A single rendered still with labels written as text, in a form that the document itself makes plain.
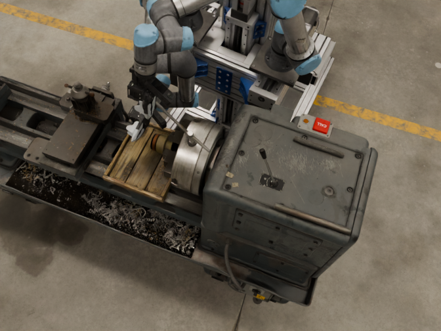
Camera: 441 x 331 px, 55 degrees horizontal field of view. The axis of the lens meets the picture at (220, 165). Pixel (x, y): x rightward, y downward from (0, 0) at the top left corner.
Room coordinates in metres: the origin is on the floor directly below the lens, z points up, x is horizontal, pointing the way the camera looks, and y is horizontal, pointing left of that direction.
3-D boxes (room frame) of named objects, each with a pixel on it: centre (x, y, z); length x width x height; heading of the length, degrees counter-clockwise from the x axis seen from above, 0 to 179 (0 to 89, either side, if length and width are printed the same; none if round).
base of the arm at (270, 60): (1.39, -0.23, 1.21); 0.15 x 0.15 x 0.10
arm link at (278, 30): (1.38, -0.23, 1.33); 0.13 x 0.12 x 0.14; 30
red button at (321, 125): (0.98, -0.39, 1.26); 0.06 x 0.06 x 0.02; 74
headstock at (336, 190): (0.79, -0.28, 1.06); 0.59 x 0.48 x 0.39; 74
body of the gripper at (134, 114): (1.07, 0.37, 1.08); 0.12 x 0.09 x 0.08; 164
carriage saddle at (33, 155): (1.06, 0.73, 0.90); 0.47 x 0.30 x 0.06; 164
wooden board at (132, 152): (0.95, 0.34, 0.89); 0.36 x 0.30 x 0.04; 164
